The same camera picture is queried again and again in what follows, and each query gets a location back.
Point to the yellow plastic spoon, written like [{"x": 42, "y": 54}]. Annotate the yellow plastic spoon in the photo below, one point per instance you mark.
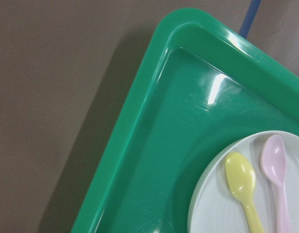
[{"x": 241, "y": 179}]

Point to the white round plate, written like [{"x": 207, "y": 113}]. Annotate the white round plate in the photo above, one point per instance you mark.
[{"x": 213, "y": 208}]

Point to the pink plastic spoon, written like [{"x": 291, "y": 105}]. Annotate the pink plastic spoon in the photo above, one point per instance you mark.
[{"x": 274, "y": 166}]

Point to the green plastic tray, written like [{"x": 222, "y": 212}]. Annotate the green plastic tray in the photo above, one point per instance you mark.
[{"x": 200, "y": 88}]

